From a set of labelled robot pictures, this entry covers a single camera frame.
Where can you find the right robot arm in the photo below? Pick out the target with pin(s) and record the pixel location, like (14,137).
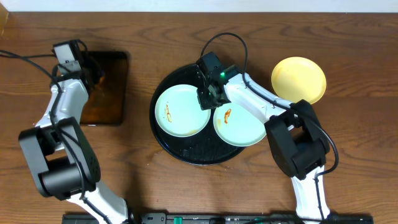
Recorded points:
(297,142)

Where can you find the round black serving tray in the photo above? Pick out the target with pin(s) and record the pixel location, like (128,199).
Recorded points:
(204,148)

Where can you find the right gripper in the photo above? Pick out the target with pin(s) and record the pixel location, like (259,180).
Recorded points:
(204,103)

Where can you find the light blue plate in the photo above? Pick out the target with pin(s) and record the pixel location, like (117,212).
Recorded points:
(236,126)
(178,112)

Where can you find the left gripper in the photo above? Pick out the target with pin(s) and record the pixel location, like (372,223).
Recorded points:
(90,68)

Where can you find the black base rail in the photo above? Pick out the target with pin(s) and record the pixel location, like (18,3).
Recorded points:
(282,218)

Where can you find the light blue plate top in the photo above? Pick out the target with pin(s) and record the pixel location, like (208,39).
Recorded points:
(178,112)

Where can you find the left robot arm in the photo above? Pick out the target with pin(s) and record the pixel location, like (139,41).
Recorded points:
(61,161)

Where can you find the yellow plate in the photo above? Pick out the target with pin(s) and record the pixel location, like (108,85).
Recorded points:
(298,78)

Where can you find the black rectangular water tray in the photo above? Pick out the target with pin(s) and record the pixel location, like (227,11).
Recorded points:
(105,105)

